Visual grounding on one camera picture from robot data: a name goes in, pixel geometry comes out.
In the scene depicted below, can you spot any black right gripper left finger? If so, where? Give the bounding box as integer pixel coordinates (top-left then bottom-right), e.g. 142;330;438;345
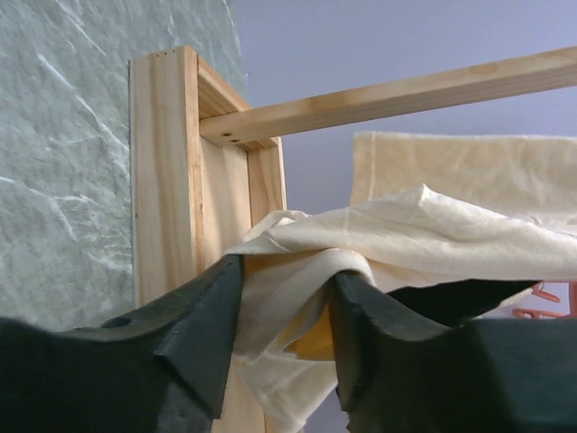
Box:
1;255;243;432

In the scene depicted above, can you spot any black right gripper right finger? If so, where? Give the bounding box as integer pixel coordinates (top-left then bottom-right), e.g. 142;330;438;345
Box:
329;272;576;432

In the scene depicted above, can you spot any pink round clip hanger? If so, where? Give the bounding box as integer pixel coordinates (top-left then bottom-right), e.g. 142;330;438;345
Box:
512;281;576;319

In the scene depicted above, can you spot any beige boxer underwear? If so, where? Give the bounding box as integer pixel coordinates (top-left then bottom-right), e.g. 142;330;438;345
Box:
233;132;576;432

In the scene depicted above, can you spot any black underwear on hanger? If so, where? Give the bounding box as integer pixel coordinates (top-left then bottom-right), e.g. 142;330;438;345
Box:
389;280;537;327

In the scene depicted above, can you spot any wooden hanging rack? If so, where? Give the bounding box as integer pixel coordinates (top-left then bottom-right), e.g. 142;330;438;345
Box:
130;46;576;432

